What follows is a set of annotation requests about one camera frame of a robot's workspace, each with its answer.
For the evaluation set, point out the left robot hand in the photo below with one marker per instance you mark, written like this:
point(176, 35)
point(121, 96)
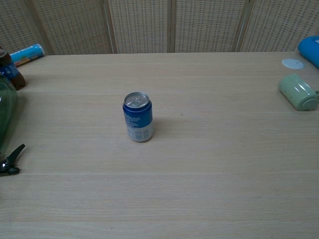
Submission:
point(10, 159)

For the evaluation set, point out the blue and white drink can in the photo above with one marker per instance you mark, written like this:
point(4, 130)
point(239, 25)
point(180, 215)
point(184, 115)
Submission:
point(138, 119)

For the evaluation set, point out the blue snack tube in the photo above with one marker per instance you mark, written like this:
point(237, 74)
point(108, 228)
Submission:
point(25, 55)

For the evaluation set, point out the green transparent plastic bottle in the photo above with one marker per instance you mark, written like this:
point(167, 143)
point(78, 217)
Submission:
point(6, 112)

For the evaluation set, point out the cola bottle with blue label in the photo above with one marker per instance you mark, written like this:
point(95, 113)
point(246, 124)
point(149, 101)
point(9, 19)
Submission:
point(12, 73)

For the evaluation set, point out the perforated beige folding screen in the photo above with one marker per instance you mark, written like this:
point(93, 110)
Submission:
point(142, 25)

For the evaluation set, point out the light green mug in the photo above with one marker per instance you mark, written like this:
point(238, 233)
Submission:
point(297, 93)

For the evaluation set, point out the white round table grommet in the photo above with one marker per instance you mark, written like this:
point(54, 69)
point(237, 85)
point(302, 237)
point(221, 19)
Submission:
point(293, 63)

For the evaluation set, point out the blue plastic box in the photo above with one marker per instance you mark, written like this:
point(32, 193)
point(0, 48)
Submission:
point(310, 49)

